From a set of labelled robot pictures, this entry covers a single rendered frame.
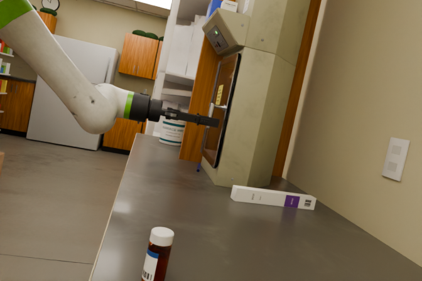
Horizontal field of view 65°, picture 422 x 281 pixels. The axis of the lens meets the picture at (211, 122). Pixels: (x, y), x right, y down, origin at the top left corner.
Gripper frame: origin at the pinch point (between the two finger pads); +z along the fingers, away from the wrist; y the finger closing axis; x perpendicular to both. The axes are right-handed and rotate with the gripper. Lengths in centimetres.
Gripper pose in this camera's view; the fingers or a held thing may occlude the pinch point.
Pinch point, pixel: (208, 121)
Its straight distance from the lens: 114.7
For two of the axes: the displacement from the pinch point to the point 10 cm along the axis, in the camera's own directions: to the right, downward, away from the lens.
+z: 9.6, 1.9, 1.9
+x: -2.1, 9.8, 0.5
